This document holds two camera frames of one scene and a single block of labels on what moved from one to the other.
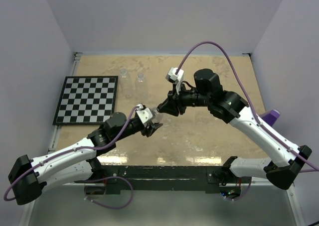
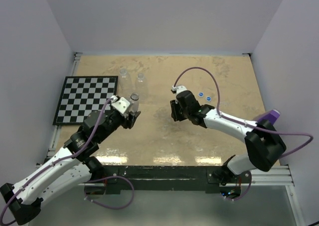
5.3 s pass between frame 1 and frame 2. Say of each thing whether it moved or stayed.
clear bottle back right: stayed
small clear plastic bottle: moved
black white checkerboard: stayed
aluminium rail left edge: stayed
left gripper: moved
